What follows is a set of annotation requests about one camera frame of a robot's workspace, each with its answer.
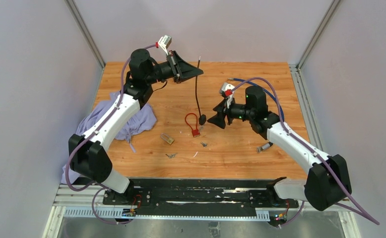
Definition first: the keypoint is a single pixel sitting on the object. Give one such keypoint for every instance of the lavender cloth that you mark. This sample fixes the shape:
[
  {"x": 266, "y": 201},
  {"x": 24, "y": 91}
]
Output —
[{"x": 143, "y": 120}]

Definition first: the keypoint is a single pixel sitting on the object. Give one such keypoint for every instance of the black cable lock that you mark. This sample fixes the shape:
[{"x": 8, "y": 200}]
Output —
[{"x": 201, "y": 117}]

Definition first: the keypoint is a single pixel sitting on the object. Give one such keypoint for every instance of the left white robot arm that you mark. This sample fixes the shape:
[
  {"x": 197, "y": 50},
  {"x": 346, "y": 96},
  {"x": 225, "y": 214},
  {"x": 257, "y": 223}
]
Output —
[{"x": 88, "y": 152}]

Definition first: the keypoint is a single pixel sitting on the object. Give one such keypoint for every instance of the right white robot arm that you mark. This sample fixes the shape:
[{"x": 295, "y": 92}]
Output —
[{"x": 327, "y": 180}]

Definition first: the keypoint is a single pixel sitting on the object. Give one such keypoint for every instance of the blue cable lock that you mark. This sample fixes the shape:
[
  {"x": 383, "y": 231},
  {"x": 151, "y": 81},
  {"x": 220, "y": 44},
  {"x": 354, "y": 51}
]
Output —
[{"x": 268, "y": 144}]

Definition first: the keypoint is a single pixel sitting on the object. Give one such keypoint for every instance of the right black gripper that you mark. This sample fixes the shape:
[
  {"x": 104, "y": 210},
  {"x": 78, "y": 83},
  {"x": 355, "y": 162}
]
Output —
[{"x": 219, "y": 119}]

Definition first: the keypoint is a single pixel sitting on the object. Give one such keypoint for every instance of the brass padlock keys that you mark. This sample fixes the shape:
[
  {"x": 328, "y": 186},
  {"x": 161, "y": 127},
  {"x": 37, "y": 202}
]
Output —
[{"x": 170, "y": 156}]

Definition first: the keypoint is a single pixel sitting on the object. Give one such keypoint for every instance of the red cable lock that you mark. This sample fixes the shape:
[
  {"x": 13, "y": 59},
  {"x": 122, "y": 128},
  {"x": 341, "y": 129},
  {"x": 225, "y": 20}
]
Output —
[{"x": 191, "y": 120}]

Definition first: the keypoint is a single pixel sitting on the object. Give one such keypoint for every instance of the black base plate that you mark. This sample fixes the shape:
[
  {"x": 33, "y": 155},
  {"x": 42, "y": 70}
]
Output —
[{"x": 198, "y": 197}]

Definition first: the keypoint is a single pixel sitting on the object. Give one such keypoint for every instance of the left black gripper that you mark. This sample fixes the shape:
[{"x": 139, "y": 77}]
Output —
[{"x": 181, "y": 69}]

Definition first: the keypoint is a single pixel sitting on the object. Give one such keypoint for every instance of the brass padlock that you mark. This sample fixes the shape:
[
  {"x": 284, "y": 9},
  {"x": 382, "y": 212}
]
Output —
[{"x": 168, "y": 139}]

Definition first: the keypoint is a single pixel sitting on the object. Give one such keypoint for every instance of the aluminium frame rails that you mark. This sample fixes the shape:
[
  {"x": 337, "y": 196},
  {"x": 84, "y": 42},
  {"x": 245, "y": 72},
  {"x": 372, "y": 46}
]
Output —
[{"x": 81, "y": 215}]

